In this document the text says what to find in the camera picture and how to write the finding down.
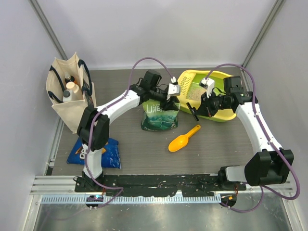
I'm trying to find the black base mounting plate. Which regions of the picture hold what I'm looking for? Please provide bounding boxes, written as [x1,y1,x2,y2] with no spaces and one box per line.
[73,174,246,197]

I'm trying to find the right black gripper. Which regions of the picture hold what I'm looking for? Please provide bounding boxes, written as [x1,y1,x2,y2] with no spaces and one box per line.
[196,90,231,117]

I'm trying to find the aluminium rail frame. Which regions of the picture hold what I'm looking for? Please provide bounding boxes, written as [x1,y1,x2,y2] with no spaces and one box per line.
[30,172,295,205]

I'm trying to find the beige canvas tote bag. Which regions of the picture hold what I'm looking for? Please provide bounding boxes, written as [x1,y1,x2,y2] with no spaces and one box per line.
[46,53,97,134]

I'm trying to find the yellow green litter box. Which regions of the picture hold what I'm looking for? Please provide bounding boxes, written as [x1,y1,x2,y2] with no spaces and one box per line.
[178,70,236,122]

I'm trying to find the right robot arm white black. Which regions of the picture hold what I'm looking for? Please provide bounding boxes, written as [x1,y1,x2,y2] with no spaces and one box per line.
[194,76,294,190]

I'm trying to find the clean litter pellets in box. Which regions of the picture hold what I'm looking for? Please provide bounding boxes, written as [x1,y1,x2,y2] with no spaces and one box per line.
[186,87,206,101]

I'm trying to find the black bag clip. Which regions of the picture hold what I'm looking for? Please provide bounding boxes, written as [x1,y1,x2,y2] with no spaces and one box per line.
[186,102,199,121]

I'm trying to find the grey capped bottle in tote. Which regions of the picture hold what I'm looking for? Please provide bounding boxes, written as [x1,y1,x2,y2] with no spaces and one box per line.
[63,90,75,103]

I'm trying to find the blue Doritos chip bag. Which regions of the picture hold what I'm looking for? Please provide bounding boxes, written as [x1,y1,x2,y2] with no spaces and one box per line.
[66,138,121,169]

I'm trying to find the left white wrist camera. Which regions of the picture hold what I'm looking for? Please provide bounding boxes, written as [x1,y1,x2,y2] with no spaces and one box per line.
[167,77,180,100]

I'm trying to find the green cat litter bag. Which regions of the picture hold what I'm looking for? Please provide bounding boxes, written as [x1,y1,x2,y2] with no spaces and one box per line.
[141,100,180,131]

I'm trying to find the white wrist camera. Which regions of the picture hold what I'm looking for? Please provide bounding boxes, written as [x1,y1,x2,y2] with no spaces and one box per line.
[167,77,180,100]
[199,77,215,98]

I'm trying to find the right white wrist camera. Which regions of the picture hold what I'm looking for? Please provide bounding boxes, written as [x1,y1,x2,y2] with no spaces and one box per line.
[199,77,215,98]

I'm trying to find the white bottle in tote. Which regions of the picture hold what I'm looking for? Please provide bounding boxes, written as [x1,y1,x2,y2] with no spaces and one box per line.
[66,82,80,94]

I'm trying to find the yellow plastic scoop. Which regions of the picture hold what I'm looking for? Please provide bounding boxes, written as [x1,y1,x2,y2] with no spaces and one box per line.
[168,125,201,152]

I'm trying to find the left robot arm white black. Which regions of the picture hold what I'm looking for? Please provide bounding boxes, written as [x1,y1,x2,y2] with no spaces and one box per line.
[74,70,180,192]

